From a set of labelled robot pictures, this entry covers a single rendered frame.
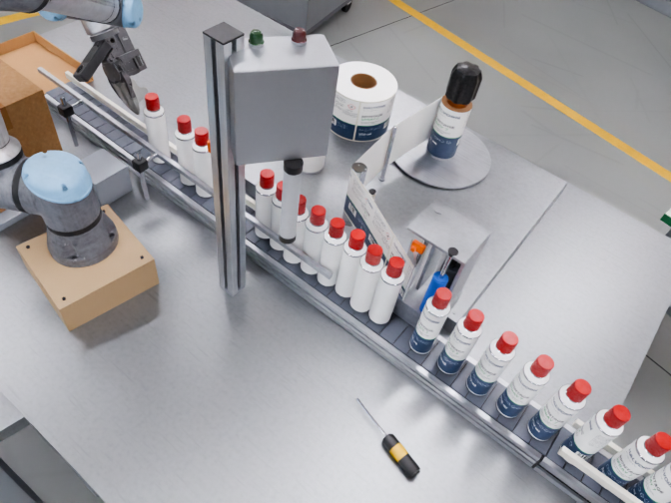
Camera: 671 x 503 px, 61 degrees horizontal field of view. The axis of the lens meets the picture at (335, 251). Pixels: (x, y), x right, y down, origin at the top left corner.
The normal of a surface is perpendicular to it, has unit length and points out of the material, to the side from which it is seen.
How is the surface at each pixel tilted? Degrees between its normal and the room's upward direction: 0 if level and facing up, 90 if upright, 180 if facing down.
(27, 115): 90
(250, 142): 90
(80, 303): 90
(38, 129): 90
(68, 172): 4
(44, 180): 4
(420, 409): 0
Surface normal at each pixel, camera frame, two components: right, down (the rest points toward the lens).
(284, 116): 0.29, 0.77
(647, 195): 0.12, -0.63
